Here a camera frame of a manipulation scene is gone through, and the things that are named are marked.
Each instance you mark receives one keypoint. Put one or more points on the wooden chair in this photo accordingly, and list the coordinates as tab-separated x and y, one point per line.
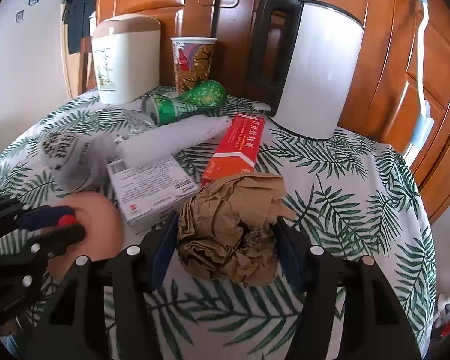
86	73

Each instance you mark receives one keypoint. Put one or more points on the white medicine box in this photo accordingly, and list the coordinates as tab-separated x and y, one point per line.
147	194

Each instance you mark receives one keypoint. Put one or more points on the wooden wardrobe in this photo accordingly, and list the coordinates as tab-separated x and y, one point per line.
405	51

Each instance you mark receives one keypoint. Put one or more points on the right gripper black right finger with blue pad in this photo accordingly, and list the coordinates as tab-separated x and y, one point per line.
375	325

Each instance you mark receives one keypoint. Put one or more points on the white canister brown lid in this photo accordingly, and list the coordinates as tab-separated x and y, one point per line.
126	56

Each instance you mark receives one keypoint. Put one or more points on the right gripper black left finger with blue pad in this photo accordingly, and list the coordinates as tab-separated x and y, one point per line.
73	324

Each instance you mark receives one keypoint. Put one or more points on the dark hanging clothes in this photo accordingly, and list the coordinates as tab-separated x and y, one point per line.
77	17

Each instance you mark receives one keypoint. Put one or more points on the patterned paper cup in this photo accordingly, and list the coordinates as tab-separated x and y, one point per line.
192	60

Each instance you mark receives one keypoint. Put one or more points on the green crushed can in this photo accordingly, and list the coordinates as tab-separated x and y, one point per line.
164	110

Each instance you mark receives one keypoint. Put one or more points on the red orange toothpaste box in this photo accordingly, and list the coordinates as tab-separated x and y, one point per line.
237	151

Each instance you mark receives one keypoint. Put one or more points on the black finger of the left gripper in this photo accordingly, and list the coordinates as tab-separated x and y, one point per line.
47	217
55	242

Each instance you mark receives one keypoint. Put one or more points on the peach silicone lid red knob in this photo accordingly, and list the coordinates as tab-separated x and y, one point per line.
103	224

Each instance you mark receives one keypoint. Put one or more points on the brown paper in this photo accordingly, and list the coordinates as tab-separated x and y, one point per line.
225	230

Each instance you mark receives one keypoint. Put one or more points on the white electric kettle black handle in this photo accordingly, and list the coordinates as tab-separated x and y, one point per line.
314	67

